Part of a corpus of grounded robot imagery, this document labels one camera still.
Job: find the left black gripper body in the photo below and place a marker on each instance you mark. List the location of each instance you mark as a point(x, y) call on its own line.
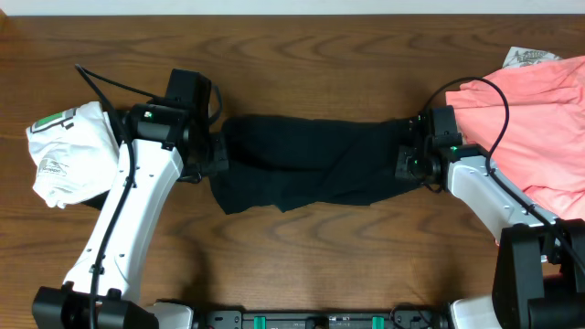
point(211, 155)

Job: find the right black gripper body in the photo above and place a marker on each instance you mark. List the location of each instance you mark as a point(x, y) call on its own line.
point(410, 164)

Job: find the black t-shirt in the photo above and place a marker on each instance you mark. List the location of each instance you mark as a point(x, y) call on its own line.
point(291, 162)

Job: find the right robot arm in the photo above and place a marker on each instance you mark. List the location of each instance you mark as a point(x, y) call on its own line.
point(539, 273)

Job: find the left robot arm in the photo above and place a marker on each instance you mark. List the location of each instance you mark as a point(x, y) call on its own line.
point(132, 161)

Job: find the pink t-shirt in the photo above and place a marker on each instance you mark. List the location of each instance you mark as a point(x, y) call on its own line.
point(534, 119)

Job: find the white folded t-shirt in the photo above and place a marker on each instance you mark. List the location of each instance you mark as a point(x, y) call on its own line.
point(76, 155)

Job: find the white printed garment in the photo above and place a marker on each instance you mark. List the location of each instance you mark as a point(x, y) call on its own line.
point(521, 57)

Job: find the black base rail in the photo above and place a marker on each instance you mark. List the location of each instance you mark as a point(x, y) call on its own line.
point(401, 318)

